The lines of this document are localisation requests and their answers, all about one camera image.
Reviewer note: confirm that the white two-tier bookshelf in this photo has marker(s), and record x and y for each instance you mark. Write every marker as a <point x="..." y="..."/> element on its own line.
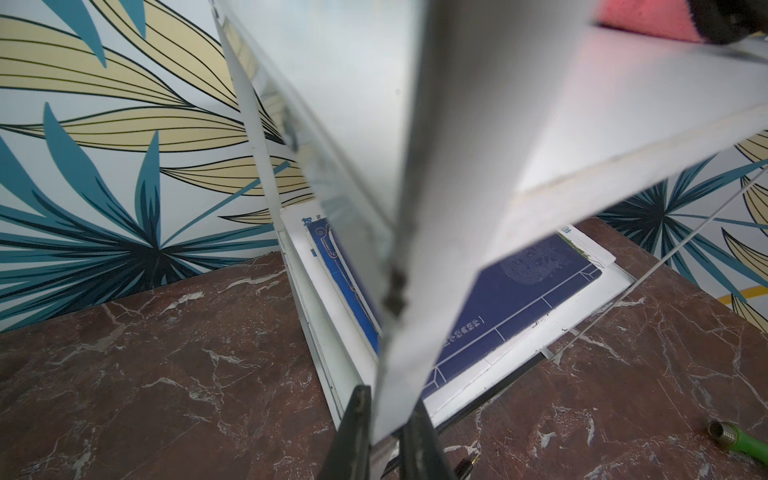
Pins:
<point x="440" y="136"/>

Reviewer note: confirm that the white papers under book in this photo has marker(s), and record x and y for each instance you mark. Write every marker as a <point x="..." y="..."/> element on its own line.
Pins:
<point x="340" y="353"/>

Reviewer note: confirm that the dark blue book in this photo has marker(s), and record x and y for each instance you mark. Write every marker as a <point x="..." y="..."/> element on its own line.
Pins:
<point x="508" y="297"/>

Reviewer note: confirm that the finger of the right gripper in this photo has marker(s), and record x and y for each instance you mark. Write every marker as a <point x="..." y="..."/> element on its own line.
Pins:
<point x="724" y="22"/>

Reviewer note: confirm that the pink fluffy cloth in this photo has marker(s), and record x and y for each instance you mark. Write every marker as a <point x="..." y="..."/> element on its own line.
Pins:
<point x="666" y="19"/>

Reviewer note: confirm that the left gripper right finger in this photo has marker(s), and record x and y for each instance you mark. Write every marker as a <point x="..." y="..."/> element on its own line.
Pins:
<point x="421" y="455"/>

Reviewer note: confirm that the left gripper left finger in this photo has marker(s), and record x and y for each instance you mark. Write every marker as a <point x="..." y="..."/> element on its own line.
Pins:
<point x="348" y="457"/>

